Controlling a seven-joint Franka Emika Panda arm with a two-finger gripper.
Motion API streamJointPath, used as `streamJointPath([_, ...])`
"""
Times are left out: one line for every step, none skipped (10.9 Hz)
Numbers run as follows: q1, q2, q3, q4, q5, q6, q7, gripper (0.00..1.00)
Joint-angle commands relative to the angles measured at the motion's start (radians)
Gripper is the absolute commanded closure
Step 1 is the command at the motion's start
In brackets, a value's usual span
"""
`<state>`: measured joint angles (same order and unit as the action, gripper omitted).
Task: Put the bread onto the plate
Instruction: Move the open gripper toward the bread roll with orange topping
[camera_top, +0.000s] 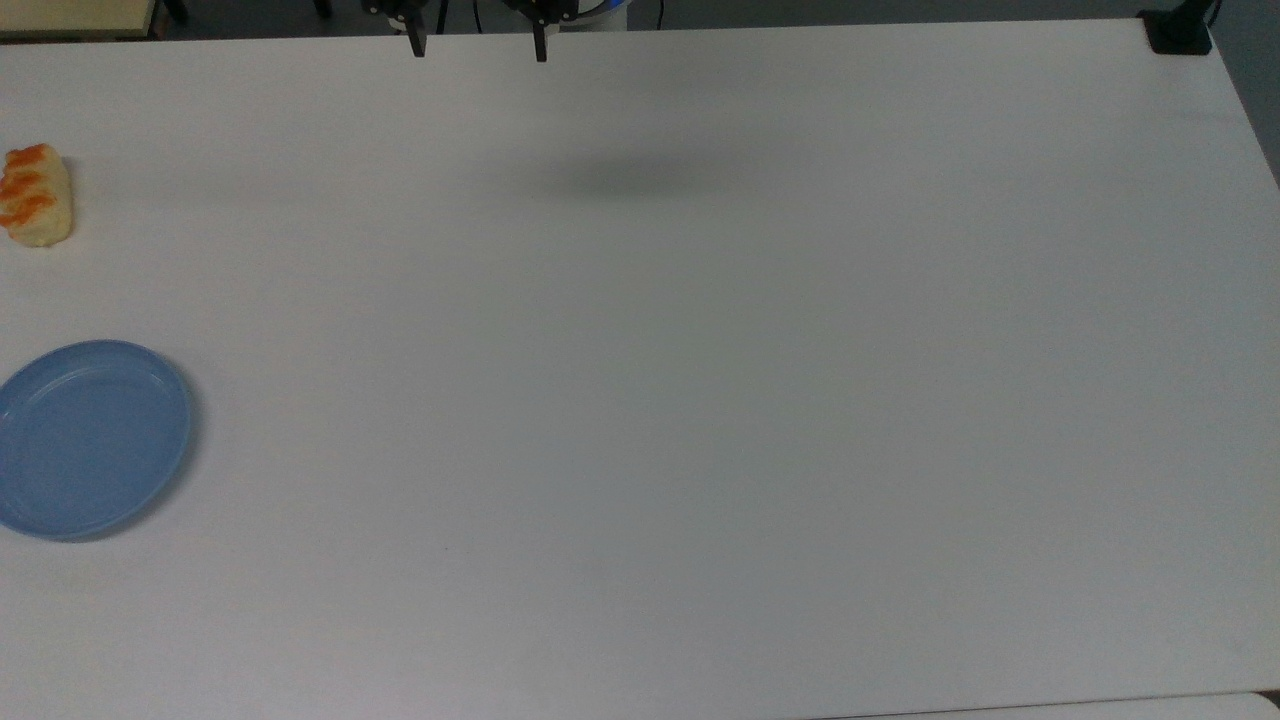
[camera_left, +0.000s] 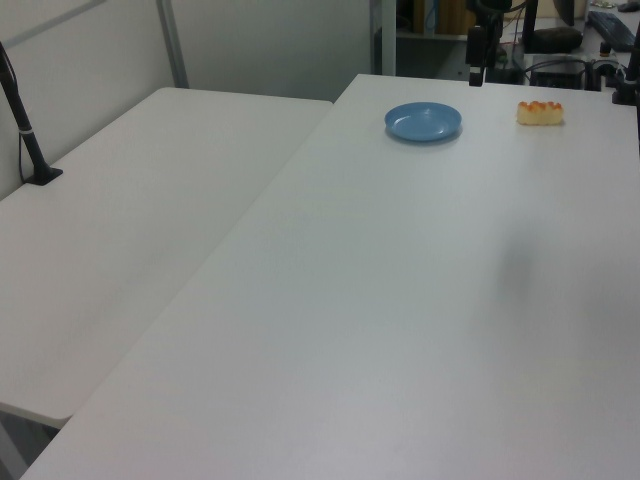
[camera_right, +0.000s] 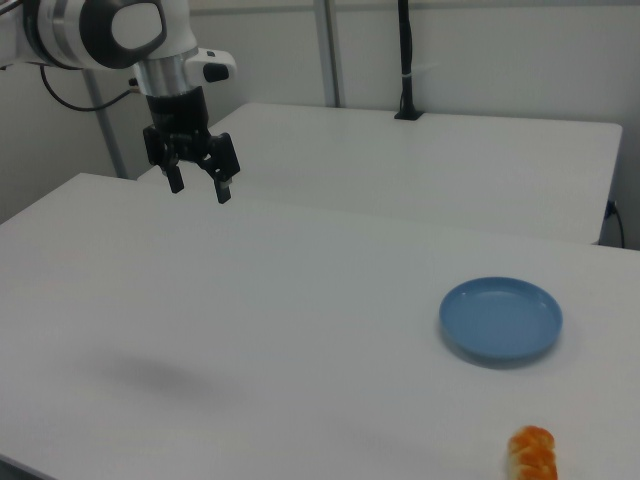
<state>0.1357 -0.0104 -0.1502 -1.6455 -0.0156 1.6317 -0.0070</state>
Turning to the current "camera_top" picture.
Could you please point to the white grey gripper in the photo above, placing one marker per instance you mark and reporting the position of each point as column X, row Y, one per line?
column 540, row 8

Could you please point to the bread with orange stripes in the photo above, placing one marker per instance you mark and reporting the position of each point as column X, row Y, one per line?
column 36, row 196

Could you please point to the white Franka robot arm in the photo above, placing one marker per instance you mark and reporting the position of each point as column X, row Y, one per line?
column 606, row 12

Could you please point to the blue round plate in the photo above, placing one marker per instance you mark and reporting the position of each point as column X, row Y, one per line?
column 90, row 440

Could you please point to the wooden table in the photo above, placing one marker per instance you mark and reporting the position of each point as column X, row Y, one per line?
column 70, row 15

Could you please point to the black table clamp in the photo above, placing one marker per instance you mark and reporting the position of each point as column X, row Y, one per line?
column 1178, row 30

